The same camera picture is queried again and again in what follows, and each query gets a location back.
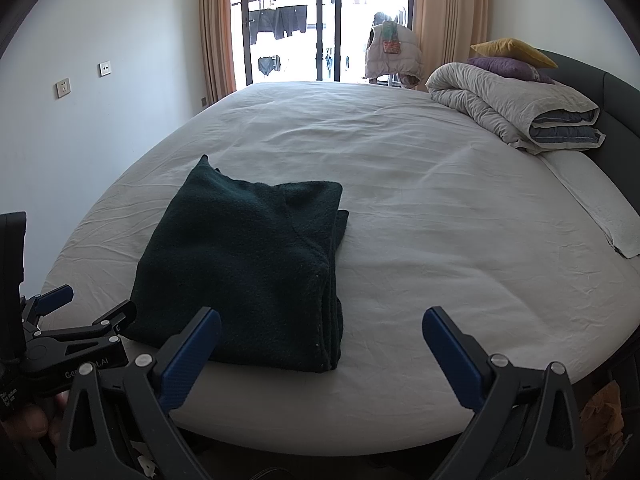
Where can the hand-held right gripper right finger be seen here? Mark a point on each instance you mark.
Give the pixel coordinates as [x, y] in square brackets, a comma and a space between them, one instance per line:
[452, 355]

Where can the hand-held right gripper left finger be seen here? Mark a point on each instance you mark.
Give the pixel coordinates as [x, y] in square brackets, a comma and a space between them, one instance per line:
[192, 355]

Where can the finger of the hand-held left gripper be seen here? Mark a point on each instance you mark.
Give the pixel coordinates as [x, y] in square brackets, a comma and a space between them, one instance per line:
[117, 317]
[55, 297]

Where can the dark green sweater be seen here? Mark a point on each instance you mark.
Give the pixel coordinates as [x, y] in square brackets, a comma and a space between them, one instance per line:
[240, 260]

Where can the person's left hand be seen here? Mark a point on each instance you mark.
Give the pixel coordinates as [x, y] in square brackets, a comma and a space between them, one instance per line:
[25, 422]

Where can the orange bag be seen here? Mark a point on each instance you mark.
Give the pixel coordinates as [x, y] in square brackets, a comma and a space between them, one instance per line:
[605, 410]

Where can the round bed with white sheet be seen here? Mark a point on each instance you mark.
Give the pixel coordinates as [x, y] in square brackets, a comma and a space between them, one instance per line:
[425, 185]

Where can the flat white pillow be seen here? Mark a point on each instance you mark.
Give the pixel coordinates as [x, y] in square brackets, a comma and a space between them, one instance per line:
[590, 190]

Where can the folded grey duvet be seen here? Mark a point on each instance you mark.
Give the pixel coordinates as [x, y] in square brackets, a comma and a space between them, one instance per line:
[480, 90]

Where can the purple pillow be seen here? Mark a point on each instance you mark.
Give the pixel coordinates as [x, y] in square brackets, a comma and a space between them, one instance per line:
[500, 66]

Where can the small dark hanging garment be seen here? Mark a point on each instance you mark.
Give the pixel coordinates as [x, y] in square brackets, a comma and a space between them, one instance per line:
[269, 65]

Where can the beige curtain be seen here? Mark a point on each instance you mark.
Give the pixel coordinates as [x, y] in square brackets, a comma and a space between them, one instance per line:
[215, 35]
[450, 10]

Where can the white puffer vest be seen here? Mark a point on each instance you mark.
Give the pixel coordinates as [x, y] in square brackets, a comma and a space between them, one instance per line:
[410, 55]

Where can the dark grey headboard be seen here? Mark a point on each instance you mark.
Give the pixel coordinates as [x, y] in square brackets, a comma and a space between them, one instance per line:
[620, 95]

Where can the yellow pillow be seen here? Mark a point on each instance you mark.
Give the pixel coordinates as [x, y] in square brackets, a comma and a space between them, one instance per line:
[515, 50]

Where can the colourful patterned cloth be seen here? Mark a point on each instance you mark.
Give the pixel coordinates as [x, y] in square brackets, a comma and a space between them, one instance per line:
[391, 42]

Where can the black-framed glass balcony door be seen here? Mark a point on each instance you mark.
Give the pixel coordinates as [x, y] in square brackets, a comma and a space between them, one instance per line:
[321, 20]

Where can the white wall socket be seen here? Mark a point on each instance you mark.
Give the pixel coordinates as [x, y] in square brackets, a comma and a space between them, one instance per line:
[105, 68]
[62, 88]

